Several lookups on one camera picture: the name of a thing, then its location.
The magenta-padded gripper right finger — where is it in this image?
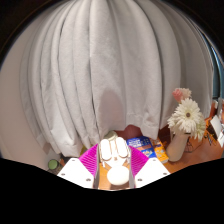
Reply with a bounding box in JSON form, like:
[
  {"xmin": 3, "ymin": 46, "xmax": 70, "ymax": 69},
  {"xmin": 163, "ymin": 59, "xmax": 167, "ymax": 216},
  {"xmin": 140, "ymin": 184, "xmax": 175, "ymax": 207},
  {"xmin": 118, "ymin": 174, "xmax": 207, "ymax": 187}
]
[{"xmin": 128, "ymin": 144, "xmax": 172, "ymax": 189}]

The orange cover book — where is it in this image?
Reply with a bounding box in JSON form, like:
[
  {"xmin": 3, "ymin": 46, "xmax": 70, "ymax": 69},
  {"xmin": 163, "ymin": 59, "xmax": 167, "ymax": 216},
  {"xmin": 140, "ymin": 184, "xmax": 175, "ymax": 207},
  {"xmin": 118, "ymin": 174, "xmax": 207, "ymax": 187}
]
[{"xmin": 151, "ymin": 138, "xmax": 170, "ymax": 164}]

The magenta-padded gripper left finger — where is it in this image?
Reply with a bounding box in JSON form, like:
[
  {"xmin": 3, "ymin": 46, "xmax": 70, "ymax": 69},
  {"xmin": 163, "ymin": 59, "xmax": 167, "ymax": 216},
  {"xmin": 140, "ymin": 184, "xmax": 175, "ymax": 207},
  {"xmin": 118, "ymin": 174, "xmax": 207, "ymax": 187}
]
[{"xmin": 57, "ymin": 143, "xmax": 100, "ymax": 189}]

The blue cover book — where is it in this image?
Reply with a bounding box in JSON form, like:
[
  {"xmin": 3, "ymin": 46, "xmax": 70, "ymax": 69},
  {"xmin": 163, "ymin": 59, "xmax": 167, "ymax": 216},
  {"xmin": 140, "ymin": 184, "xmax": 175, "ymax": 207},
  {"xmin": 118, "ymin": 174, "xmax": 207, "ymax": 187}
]
[{"xmin": 126, "ymin": 135, "xmax": 158, "ymax": 159}]

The white rabbit-shaped computer mouse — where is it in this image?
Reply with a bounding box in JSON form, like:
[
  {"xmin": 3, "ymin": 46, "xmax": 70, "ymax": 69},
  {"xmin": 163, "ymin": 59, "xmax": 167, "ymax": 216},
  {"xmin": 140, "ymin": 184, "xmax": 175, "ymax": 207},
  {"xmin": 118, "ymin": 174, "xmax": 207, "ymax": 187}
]
[{"xmin": 99, "ymin": 136, "xmax": 132, "ymax": 186}]

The white ceramic jug vase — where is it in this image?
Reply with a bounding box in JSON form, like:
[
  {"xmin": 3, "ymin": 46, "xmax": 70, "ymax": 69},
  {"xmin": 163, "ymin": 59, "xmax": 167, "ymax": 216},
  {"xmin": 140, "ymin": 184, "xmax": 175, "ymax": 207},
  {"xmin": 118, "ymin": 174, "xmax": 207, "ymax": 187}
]
[{"xmin": 165, "ymin": 128, "xmax": 190, "ymax": 163}]

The white flower bouquet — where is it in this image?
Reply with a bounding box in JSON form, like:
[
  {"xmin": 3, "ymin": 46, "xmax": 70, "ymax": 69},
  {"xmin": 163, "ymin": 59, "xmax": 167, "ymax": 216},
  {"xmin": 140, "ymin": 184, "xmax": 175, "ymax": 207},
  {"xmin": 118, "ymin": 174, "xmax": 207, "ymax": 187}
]
[{"xmin": 166, "ymin": 87, "xmax": 207, "ymax": 141}]

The dark mug with green inside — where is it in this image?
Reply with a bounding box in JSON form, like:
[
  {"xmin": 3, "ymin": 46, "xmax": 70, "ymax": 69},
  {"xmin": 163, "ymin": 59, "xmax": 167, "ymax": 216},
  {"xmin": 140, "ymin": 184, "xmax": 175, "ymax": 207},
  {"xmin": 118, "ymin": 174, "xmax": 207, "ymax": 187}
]
[{"xmin": 47, "ymin": 159, "xmax": 62, "ymax": 174}]

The white pleated curtain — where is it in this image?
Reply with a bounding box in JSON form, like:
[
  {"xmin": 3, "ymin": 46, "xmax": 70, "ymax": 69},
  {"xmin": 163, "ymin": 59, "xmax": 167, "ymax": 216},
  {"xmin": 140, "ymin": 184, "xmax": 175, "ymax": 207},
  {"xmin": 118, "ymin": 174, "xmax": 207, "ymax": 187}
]
[{"xmin": 18, "ymin": 0, "xmax": 218, "ymax": 158}]

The white electronic device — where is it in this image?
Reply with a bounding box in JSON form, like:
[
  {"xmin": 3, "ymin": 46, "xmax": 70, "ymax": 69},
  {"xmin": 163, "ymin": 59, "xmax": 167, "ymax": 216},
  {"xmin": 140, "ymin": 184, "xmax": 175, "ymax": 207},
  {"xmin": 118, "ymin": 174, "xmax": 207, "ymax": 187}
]
[{"xmin": 209, "ymin": 114, "xmax": 224, "ymax": 148}]

